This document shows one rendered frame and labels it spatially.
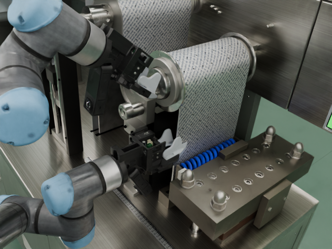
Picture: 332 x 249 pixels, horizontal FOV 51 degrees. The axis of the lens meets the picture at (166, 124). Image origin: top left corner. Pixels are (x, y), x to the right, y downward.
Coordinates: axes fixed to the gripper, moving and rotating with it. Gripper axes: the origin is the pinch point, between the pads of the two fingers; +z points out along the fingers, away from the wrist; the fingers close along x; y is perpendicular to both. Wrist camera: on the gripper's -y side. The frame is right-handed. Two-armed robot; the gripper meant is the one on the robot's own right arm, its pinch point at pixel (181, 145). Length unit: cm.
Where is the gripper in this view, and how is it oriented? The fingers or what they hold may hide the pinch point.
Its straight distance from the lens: 89.0
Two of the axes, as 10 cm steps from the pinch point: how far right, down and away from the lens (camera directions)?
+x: -6.3, -4.7, 6.1
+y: 0.7, -8.2, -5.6
